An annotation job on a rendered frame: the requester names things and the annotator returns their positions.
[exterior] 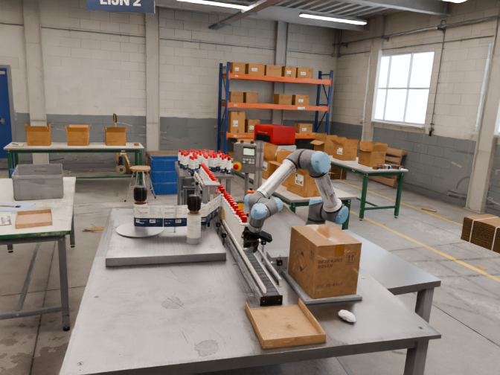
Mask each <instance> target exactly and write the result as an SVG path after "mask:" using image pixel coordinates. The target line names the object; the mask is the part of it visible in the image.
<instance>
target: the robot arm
mask: <svg viewBox="0 0 500 375"><path fill-rule="evenodd" d="M330 163H331V161H330V157H329V156H328V154H326V153H323V152H321V151H314V150H306V149H301V150H296V151H295V152H293V153H291V154H290V155H288V156H287V157H286V158H285V159H284V160H283V164H282V165H281V166H280V167H279V168H278V169H277V170H276V171H275V172H274V173H273V174H272V175H271V176H270V177H269V178H268V179H267V180H266V181H265V182H264V183H263V184H262V185H261V186H260V187H259V188H258V189H257V190H256V191H255V192H254V193H253V194H252V193H249V194H247V195H246V196H245V199H244V204H245V205H246V206H247V207H249V208H252V210H251V216H250V219H249V224H248V226H245V228H244V231H243V232H242V236H241V238H243V239H244V241H243V248H248V249H247V250H245V253H250V254H254V253H255V252H256V251H257V248H258V246H259V239H261V240H264V241H266V242H268V243H270V242H272V235H271V234H269V233H266V232H265V231H262V228H263V224H264V221H265V219H268V218H269V217H271V216H272V215H274V214H276V213H278V211H280V210H282V208H283V203H282V201H281V200H280V199H279V198H277V197H275V198H272V199H268V198H269V197H270V196H271V195H272V194H273V193H274V192H275V191H276V190H277V188H278V187H279V186H280V185H281V184H282V183H283V182H284V181H285V180H286V179H287V178H288V177H289V176H290V174H291V173H295V172H296V171H297V170H299V169H302V170H307V171H308V173H309V175H310V177H312V178H314V180H315V183H316V185H317V188H318V191H319V193H320V195H321V198H311V199H310V203H309V210H308V217H307V222H306V225H321V224H326V223H325V221H330V222H334V223H335V224H339V225H340V224H342V223H344V222H345V220H346V219H347V216H348V212H349V210H348V207H346V206H343V205H342V202H341V200H340V199H337V196H336V193H335V191H334V189H333V185H332V183H331V181H330V177H329V175H328V172H329V169H330Z"/></svg>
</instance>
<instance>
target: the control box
mask: <svg viewBox="0 0 500 375"><path fill-rule="evenodd" d="M243 147H255V156H244V155H243ZM243 158H255V164H242V163H243ZM256 160H257V145H256V144H255V143H254V144H250V143H247V142H244V144H241V143H240V142H237V143H234V159H233V166H234V164H238V165H239V169H237V170H235V169H234V168H233V171H234V172H239V173H251V174H255V173H256Z"/></svg>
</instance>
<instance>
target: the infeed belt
mask: <svg viewBox="0 0 500 375"><path fill-rule="evenodd" d="M229 238H230V239H231V241H232V243H233V244H234V247H235V249H236V250H237V252H238V254H239V255H240V257H241V259H242V261H243V262H244V264H245V266H246V268H247V269H248V271H249V273H250V275H251V276H252V278H253V280H254V282H255V283H256V285H257V287H258V289H259V290H260V292H261V294H262V296H263V297H269V296H279V295H280V293H279V292H278V291H277V289H276V288H275V286H274V284H273V283H272V282H271V280H270V279H269V277H268V275H267V274H266V273H265V271H264V269H263V267H262V266H261V265H260V263H259V262H258V260H257V258H256V257H255V256H254V254H250V253H245V251H244V253H245V255H246V257H247V258H248V259H249V262H250V263H251V265H252V266H253V268H254V270H255V271H256V273H257V275H258V276H259V278H260V279H261V281H262V283H263V285H264V286H265V288H266V293H263V291H262V289H261V288H260V286H259V284H258V282H257V281H256V279H255V277H254V275H253V274H252V273H251V270H250V268H249V267H248V265H247V264H246V262H245V260H244V259H243V256H242V255H241V253H240V251H239V250H238V248H237V246H236V245H235V243H234V241H233V240H232V238H231V236H229Z"/></svg>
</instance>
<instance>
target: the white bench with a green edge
mask: <svg viewBox="0 0 500 375"><path fill-rule="evenodd" d="M75 185H76V177H63V186H64V197H63V198H61V199H37V200H22V201H15V199H14V198H13V180H12V179H0V202H24V203H36V204H35V205H34V206H33V207H32V208H30V209H28V211H35V210H44V209H51V213H52V219H53V225H50V226H42V227H34V228H17V229H15V221H16V212H0V217H5V216H10V217H11V219H10V220H11V223H12V225H2V226H0V246H2V245H7V250H10V251H9V253H11V252H13V251H11V250H13V244H22V243H36V248H35V250H34V253H33V257H32V260H31V264H30V267H29V270H28V274H27V277H26V279H25V283H24V286H23V289H22V293H21V295H20V299H19V302H18V305H17V308H16V311H14V312H3V313H0V320H4V319H10V318H21V317H26V316H32V315H41V314H47V313H57V312H62V328H63V330H64V331H68V330H70V313H69V308H70V306H69V299H68V272H67V257H66V243H65V239H66V235H67V234H70V245H72V246H71V248H74V247H75V246H73V245H75V237H74V232H75V231H74V193H75ZM51 241H57V242H58V255H59V268H60V294H61V305H58V306H52V307H43V308H36V309H31V310H22V308H23V305H24V302H25V298H26V295H27V292H28V287H29V284H30V282H31V277H32V274H33V269H34V267H35V263H36V259H37V255H38V253H39V247H40V245H41V242H51Z"/></svg>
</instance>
